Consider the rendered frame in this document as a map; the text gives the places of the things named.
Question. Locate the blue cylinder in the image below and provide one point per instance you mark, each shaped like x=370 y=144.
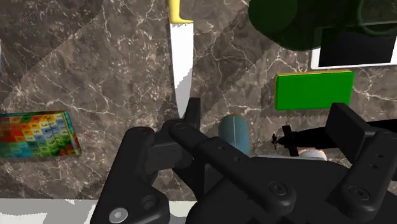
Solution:
x=234 y=133

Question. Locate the green box with yellow edge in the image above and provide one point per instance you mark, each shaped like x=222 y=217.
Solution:
x=313 y=91

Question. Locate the dark green rounded object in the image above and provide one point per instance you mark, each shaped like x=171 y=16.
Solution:
x=279 y=21

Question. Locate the black toy submarine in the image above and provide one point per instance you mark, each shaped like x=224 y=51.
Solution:
x=308 y=139

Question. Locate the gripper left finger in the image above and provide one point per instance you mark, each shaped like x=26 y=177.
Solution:
x=136 y=173

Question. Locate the white tablet with black screen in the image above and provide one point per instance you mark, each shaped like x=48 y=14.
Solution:
x=356 y=51

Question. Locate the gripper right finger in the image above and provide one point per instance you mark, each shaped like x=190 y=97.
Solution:
x=369 y=173

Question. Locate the colourful number patterned box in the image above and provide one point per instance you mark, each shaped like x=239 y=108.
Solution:
x=34 y=135

